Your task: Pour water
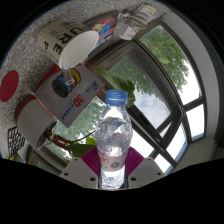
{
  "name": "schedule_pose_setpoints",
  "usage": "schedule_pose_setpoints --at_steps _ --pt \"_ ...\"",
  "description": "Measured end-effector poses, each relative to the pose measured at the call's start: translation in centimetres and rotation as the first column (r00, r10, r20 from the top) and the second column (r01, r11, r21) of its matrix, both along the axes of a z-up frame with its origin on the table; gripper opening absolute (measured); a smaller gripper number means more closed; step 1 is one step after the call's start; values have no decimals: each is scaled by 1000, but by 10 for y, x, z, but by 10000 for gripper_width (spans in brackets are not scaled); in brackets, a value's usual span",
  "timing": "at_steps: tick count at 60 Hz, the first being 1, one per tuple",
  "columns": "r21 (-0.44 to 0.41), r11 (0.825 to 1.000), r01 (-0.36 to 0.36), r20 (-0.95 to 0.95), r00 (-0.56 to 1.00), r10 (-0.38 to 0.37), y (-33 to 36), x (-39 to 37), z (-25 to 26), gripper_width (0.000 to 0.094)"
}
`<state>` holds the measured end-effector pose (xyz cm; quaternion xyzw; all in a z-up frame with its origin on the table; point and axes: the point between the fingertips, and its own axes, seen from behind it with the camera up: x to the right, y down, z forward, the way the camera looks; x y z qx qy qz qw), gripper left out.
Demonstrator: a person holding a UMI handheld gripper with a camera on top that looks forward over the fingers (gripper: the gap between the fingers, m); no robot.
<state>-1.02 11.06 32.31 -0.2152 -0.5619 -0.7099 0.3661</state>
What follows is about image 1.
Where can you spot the red and white filament box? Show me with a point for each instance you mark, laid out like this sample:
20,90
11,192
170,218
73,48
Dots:
70,100

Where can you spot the potted red-flowered plant, white pot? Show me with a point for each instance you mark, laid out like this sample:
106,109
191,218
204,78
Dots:
31,120

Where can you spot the grey-framed bay window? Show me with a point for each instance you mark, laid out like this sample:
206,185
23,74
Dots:
166,110

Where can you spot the clear blue-capped water bottle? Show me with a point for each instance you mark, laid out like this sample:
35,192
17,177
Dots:
113,140

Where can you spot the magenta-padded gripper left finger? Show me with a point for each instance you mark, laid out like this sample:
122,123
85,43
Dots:
78,171

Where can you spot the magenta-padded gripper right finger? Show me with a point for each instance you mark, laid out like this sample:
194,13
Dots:
145,171

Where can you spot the cream cup with black lettering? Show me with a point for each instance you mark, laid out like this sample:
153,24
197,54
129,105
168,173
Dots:
56,36

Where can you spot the flat round red coaster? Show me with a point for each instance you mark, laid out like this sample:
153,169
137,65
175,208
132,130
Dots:
8,86

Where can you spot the plastic-wrapped white packet bundle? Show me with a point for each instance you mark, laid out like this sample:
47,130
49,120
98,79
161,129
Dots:
135,20

